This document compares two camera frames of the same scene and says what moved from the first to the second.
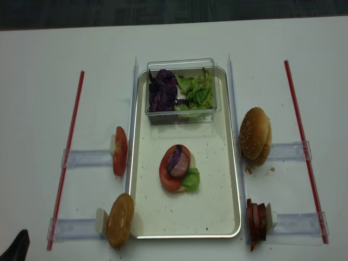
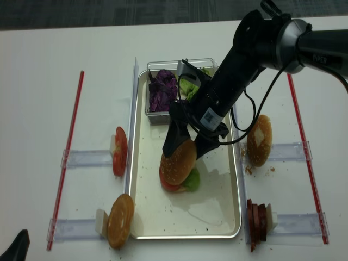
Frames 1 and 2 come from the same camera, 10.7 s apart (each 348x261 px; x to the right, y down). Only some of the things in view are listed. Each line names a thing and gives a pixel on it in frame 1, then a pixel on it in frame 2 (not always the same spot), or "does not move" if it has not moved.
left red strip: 67,163 does not move
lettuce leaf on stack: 191,180 does not move
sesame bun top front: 253,132 to 177,167
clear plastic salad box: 182,92 does not move
